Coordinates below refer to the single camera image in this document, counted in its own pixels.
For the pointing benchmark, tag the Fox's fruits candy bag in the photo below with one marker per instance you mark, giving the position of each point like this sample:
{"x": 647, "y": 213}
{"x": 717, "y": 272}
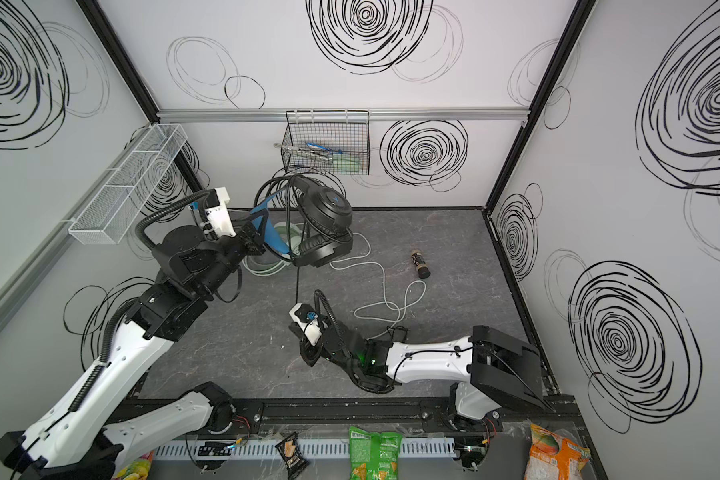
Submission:
{"x": 139, "y": 469}

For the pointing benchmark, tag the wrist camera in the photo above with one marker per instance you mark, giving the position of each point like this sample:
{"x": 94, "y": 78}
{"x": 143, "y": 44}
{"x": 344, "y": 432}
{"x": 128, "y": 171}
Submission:
{"x": 215, "y": 213}
{"x": 305, "y": 323}

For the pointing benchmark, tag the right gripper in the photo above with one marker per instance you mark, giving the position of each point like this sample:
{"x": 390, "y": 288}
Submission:
{"x": 312, "y": 347}

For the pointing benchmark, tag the black mounting rail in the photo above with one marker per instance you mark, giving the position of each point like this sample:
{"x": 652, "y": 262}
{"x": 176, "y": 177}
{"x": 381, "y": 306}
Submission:
{"x": 421, "y": 414}

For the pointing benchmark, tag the white wire shelf basket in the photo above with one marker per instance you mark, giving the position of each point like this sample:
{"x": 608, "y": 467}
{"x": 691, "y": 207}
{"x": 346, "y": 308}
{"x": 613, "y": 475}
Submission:
{"x": 128, "y": 185}

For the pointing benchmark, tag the black wire basket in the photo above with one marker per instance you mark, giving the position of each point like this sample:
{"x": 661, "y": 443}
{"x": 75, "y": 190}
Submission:
{"x": 331, "y": 141}

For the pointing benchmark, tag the mint green headphones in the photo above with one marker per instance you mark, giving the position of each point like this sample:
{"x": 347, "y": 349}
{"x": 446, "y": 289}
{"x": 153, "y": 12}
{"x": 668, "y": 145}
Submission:
{"x": 415, "y": 291}

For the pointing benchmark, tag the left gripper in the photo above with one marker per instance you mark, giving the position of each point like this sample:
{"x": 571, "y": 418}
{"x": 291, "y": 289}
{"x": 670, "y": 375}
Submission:
{"x": 250, "y": 242}

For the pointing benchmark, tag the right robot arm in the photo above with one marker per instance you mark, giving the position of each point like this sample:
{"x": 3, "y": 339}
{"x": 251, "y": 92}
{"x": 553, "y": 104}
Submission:
{"x": 489, "y": 368}

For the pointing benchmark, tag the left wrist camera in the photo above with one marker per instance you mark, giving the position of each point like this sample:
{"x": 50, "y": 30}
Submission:
{"x": 215, "y": 213}

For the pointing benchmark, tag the small brown bottle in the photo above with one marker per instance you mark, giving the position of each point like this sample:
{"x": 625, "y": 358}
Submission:
{"x": 420, "y": 265}

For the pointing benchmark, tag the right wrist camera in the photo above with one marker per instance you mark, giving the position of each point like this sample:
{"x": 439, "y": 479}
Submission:
{"x": 305, "y": 323}

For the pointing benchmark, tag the small dark snack packet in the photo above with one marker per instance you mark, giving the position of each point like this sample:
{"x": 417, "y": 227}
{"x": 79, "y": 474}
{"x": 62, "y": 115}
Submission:
{"x": 290, "y": 452}

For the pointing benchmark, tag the orange snack bag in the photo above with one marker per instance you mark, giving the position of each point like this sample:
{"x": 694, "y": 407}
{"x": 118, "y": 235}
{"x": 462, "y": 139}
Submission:
{"x": 554, "y": 457}

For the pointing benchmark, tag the black blue headphones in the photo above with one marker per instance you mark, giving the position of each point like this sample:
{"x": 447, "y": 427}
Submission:
{"x": 326, "y": 214}

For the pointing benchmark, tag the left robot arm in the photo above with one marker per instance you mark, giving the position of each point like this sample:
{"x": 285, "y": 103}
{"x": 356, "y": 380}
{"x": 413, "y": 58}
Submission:
{"x": 197, "y": 248}

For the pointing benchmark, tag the white slotted cable duct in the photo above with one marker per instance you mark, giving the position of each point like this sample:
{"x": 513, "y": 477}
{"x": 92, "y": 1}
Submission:
{"x": 311, "y": 449}

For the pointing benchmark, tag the green chips bag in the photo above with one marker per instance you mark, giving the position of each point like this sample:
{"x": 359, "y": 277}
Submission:
{"x": 374, "y": 455}

